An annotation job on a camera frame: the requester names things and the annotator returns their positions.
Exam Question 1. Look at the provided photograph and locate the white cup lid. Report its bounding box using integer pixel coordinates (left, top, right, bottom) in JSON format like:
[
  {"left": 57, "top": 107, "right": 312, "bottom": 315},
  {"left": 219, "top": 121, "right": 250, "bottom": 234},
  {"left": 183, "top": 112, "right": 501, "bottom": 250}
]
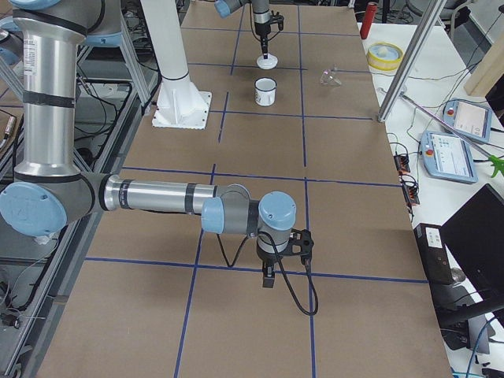
[{"left": 256, "top": 54, "right": 278, "bottom": 70}]

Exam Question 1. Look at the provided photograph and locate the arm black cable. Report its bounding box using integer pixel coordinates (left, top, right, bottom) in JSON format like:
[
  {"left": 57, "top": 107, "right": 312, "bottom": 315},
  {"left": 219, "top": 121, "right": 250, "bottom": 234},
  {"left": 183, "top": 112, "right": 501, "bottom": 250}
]
[{"left": 217, "top": 232, "right": 318, "bottom": 315}]

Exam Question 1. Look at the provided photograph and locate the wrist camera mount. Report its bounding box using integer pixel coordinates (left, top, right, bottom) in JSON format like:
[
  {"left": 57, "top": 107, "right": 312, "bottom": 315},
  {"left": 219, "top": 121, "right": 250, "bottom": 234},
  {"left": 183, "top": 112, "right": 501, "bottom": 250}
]
[
  {"left": 269, "top": 11, "right": 284, "bottom": 32},
  {"left": 287, "top": 228, "right": 314, "bottom": 267}
]

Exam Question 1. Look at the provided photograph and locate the wooden block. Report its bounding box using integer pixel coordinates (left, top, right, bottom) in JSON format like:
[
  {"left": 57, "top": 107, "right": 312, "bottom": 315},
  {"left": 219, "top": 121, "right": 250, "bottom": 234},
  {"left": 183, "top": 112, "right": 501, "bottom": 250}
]
[{"left": 464, "top": 35, "right": 504, "bottom": 97}]

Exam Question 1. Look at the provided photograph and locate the red cylinder tube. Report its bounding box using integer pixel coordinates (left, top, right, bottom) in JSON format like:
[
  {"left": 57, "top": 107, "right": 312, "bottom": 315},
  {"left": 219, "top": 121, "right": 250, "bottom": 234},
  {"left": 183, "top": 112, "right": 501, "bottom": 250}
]
[{"left": 360, "top": 2, "right": 378, "bottom": 39}]

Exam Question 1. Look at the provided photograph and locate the teach pendant tablet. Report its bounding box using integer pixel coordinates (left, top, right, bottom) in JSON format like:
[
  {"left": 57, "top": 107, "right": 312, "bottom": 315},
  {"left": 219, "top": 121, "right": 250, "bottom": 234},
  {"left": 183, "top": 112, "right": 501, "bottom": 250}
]
[
  {"left": 443, "top": 98, "right": 491, "bottom": 143},
  {"left": 420, "top": 131, "right": 478, "bottom": 183}
]

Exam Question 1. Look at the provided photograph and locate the far teach pendant tablet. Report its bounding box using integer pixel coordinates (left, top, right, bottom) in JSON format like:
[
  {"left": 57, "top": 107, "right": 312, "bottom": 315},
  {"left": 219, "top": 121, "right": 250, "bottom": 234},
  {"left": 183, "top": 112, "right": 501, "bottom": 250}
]
[{"left": 443, "top": 98, "right": 491, "bottom": 143}]

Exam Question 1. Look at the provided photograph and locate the near teach pendant tablet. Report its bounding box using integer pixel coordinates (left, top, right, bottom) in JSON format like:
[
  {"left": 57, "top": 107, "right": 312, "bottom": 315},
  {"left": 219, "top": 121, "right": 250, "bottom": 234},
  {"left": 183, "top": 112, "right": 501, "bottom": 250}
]
[{"left": 420, "top": 131, "right": 478, "bottom": 183}]

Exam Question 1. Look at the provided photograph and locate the aluminium frame post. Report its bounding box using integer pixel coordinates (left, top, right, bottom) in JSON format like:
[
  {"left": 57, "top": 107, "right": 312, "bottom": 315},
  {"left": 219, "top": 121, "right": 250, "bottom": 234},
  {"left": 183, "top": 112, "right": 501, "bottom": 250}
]
[{"left": 377, "top": 0, "right": 447, "bottom": 122}]

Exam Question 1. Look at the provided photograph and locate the white enamel cup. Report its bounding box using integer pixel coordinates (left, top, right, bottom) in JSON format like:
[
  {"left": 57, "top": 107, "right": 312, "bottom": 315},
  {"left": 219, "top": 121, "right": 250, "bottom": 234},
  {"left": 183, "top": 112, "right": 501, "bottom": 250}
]
[{"left": 254, "top": 77, "right": 277, "bottom": 107}]

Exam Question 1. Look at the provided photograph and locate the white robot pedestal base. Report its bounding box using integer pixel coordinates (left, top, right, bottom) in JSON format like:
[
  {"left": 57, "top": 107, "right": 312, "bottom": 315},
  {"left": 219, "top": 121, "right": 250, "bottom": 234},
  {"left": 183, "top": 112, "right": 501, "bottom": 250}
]
[{"left": 141, "top": 0, "right": 212, "bottom": 129}]

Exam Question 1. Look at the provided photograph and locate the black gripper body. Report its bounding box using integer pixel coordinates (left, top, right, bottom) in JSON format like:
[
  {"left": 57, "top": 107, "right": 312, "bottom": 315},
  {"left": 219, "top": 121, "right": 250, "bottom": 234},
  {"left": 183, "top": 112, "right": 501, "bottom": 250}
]
[
  {"left": 254, "top": 22, "right": 271, "bottom": 39},
  {"left": 257, "top": 249, "right": 277, "bottom": 272}
]

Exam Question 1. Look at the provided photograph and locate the black laptop monitor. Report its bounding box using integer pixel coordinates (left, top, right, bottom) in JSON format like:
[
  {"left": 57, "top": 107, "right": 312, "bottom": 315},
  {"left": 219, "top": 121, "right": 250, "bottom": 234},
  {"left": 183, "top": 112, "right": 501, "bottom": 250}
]
[{"left": 441, "top": 183, "right": 503, "bottom": 295}]

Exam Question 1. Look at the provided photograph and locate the yellow tape roll with plate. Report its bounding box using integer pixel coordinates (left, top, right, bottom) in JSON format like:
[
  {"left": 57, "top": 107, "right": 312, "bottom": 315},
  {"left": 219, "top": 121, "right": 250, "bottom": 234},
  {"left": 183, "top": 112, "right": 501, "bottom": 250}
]
[{"left": 366, "top": 42, "right": 404, "bottom": 71}]

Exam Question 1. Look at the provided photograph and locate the black box device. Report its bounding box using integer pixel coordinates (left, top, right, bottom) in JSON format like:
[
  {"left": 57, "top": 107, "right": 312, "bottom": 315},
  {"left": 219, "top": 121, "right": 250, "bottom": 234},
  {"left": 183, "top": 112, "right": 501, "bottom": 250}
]
[{"left": 414, "top": 223, "right": 454, "bottom": 285}]

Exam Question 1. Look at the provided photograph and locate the clear glass funnel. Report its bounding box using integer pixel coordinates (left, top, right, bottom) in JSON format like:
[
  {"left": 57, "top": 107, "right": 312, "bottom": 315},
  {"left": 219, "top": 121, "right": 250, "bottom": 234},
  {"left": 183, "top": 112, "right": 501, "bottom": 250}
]
[{"left": 320, "top": 65, "right": 343, "bottom": 87}]

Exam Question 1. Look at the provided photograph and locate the metal reacher grabber tool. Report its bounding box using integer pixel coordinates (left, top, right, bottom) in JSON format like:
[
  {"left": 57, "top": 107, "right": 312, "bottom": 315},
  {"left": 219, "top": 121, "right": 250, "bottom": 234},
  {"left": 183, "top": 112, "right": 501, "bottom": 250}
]
[{"left": 399, "top": 92, "right": 503, "bottom": 178}]

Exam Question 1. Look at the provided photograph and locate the aluminium frame rail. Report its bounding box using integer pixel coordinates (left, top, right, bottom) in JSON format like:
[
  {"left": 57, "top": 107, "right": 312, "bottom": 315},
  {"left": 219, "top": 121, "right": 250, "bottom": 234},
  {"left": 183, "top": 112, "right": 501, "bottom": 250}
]
[{"left": 1, "top": 78, "right": 148, "bottom": 377}]

